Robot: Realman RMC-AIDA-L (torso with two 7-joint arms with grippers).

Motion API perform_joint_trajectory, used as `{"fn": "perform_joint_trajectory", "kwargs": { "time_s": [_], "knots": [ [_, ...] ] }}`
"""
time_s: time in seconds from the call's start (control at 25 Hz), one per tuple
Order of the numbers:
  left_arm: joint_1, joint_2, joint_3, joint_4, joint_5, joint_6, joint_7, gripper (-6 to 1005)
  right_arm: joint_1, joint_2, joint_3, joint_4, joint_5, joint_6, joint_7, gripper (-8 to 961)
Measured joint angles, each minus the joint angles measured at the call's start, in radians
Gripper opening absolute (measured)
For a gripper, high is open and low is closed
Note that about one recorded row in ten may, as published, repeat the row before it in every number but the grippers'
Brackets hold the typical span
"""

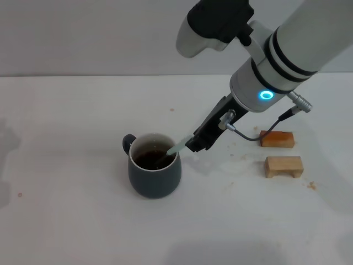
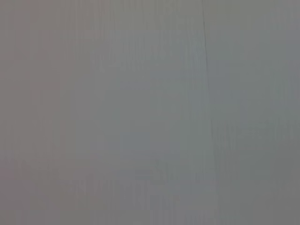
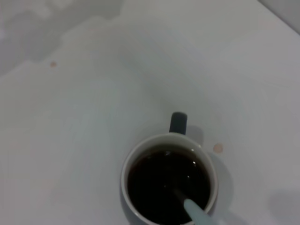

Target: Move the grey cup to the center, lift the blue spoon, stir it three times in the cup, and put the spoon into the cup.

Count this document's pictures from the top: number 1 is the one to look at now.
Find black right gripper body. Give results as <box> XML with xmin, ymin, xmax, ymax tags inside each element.
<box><xmin>192</xmin><ymin>95</ymin><xmax>249</xmax><ymax>150</ymax></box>

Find blue handled metal spoon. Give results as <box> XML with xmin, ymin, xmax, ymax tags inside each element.
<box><xmin>156</xmin><ymin>135</ymin><xmax>194</xmax><ymax>166</ymax></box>

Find grey ceramic cup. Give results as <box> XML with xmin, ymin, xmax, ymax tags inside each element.
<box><xmin>122</xmin><ymin>133</ymin><xmax>183</xmax><ymax>199</ymax></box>

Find dark coffee liquid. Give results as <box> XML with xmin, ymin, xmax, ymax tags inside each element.
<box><xmin>133</xmin><ymin>150</ymin><xmax>176</xmax><ymax>171</ymax></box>

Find orange stained wooden block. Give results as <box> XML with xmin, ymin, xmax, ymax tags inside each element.
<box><xmin>259</xmin><ymin>130</ymin><xmax>295</xmax><ymax>149</ymax></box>

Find light notched wooden block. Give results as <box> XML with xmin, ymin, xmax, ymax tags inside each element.
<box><xmin>264</xmin><ymin>156</ymin><xmax>304</xmax><ymax>179</ymax></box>

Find grey gripper cable with connectors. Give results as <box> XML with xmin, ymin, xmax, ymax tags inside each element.
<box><xmin>219</xmin><ymin>91</ymin><xmax>314</xmax><ymax>142</ymax></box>

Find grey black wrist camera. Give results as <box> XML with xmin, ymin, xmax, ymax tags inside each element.
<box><xmin>176</xmin><ymin>0</ymin><xmax>256</xmax><ymax>59</ymax></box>

